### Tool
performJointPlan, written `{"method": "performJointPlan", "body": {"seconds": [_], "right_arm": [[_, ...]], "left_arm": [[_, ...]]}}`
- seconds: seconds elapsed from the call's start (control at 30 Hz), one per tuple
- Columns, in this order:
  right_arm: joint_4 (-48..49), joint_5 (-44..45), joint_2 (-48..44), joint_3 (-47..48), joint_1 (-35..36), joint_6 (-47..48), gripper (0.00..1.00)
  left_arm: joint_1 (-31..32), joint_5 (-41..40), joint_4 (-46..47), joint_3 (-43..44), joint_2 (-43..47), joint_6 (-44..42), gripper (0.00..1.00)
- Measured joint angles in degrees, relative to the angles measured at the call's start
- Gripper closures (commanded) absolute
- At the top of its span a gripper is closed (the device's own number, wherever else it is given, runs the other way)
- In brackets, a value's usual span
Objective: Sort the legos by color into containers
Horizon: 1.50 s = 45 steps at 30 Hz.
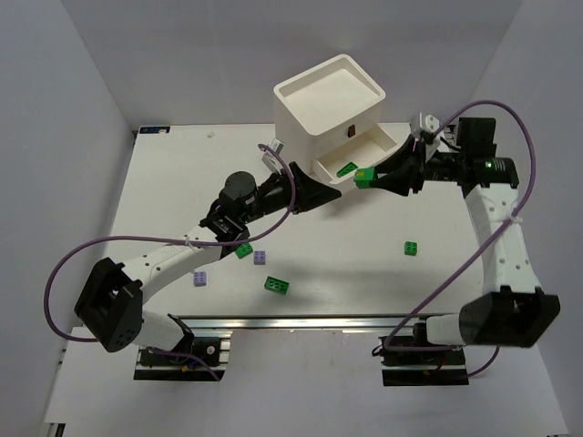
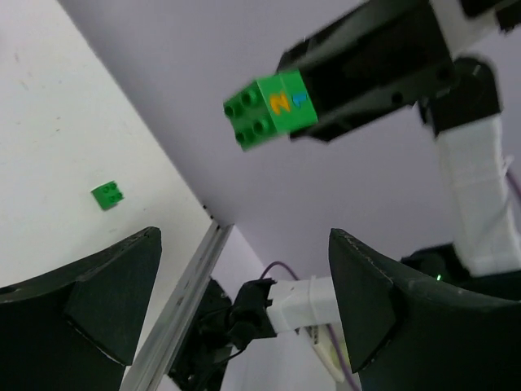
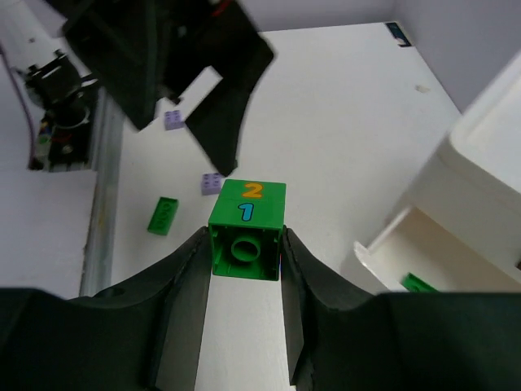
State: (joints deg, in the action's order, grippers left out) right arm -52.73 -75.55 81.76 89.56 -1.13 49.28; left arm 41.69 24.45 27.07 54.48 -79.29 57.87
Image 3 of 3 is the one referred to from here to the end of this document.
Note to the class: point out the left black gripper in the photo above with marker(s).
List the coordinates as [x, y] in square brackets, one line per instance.
[142, 51]

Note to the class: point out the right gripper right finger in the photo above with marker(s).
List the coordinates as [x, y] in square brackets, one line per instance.
[340, 337]

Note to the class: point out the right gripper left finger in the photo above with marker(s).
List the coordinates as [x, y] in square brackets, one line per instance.
[143, 333]

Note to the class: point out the green lego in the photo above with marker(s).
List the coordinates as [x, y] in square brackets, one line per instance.
[413, 283]

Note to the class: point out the white three-drawer cabinet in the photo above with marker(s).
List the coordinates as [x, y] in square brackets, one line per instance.
[471, 184]

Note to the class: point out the white drawer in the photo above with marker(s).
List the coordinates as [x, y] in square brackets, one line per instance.
[414, 244]

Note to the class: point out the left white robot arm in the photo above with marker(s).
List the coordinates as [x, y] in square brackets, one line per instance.
[44, 61]

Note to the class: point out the purple lego brick left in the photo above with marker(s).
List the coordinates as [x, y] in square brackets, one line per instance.
[173, 120]

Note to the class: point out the purple lego brick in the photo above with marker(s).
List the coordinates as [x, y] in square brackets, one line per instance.
[173, 120]
[211, 184]

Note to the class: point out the purple lego brick centre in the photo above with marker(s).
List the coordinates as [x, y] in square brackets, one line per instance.
[211, 184]

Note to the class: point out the long green lego brick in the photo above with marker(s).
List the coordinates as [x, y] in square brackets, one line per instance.
[163, 216]

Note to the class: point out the aluminium rail frame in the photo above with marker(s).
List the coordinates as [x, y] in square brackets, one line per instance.
[105, 154]

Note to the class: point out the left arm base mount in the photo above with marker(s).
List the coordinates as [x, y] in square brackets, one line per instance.
[65, 148]

